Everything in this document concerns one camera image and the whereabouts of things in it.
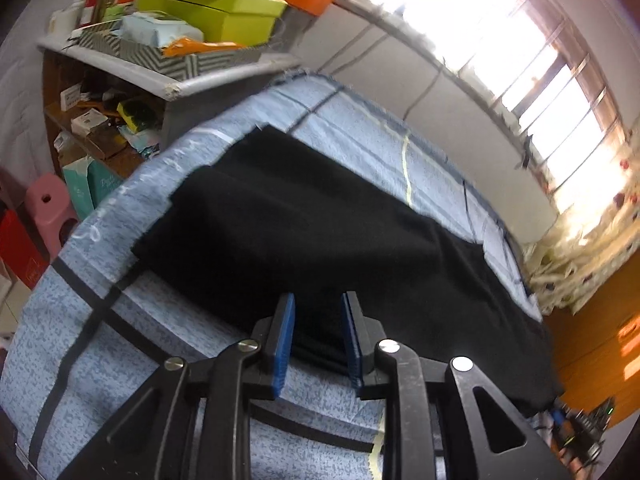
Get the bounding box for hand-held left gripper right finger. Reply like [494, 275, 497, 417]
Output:
[340, 291, 571, 480]

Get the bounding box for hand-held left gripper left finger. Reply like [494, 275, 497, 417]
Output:
[57, 292, 297, 480]

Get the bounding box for black pants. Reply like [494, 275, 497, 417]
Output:
[131, 125, 566, 416]

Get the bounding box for blue patterned bed sheet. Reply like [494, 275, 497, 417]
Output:
[0, 72, 546, 480]

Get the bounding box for orange wooden cabinet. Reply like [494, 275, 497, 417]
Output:
[542, 255, 640, 431]

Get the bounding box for teal cardboard box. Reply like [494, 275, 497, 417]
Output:
[61, 156, 126, 223]

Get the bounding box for black window hook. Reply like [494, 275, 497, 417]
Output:
[515, 135, 537, 171]

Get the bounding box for floral curtain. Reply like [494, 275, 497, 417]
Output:
[522, 130, 640, 316]

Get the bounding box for yellow and black object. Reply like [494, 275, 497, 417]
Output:
[116, 100, 156, 128]

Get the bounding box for pink plastic stool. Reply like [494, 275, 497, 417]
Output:
[25, 172, 81, 261]

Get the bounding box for red box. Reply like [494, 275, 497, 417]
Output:
[0, 209, 50, 291]

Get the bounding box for grey striped tray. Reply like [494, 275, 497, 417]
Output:
[79, 25, 263, 82]

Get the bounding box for flat white box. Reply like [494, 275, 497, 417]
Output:
[70, 112, 108, 136]

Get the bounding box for white shelf unit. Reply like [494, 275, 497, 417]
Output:
[37, 35, 303, 181]

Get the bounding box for small white box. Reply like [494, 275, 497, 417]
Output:
[59, 85, 83, 111]

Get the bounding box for light blue wipes pack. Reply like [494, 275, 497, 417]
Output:
[120, 12, 206, 47]

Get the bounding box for barred window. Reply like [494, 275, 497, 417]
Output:
[340, 0, 640, 216]

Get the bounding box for white bottle red label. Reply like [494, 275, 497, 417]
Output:
[75, 0, 103, 28]

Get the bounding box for dark cable clutter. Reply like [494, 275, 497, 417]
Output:
[542, 400, 617, 471]

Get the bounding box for grey wall cable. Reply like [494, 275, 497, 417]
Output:
[402, 60, 446, 121]

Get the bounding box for black wall cable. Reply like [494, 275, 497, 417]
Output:
[320, 25, 391, 75]

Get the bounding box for orange handled utensil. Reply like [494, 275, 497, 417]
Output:
[162, 37, 251, 58]

